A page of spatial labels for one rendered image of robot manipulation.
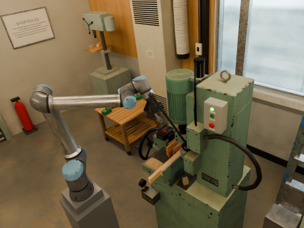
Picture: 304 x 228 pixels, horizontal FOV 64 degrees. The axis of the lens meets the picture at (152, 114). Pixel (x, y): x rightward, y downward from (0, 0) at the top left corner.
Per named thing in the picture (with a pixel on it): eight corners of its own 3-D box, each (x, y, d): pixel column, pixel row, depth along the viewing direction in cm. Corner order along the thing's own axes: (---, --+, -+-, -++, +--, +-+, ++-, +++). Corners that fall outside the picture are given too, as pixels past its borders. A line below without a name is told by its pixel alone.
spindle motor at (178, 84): (179, 108, 170) (177, 66, 154) (201, 115, 159) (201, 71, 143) (163, 120, 160) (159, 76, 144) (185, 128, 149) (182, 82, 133)
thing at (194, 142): (194, 140, 145) (194, 120, 137) (207, 146, 140) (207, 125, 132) (186, 148, 140) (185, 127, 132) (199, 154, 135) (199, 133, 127)
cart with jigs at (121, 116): (136, 120, 383) (130, 83, 349) (163, 133, 347) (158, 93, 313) (102, 141, 346) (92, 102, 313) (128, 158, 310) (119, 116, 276)
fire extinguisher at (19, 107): (33, 125, 403) (19, 94, 372) (38, 130, 391) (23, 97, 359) (22, 130, 393) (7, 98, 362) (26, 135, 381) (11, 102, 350)
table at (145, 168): (182, 125, 214) (182, 119, 210) (213, 137, 195) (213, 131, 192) (133, 164, 178) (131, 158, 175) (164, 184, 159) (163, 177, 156)
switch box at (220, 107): (209, 122, 130) (210, 96, 122) (226, 129, 124) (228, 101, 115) (203, 128, 126) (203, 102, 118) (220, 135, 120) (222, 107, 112)
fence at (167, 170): (211, 130, 192) (211, 125, 189) (213, 131, 191) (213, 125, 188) (162, 176, 157) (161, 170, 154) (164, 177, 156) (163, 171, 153)
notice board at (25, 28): (54, 37, 382) (45, 6, 358) (55, 37, 381) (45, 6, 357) (13, 49, 347) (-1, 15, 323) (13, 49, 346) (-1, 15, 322)
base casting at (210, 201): (184, 146, 208) (184, 138, 204) (250, 177, 173) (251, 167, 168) (149, 178, 182) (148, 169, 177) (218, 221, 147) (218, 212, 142)
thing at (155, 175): (197, 138, 187) (197, 134, 185) (199, 139, 185) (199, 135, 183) (148, 182, 154) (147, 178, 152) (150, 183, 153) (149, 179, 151)
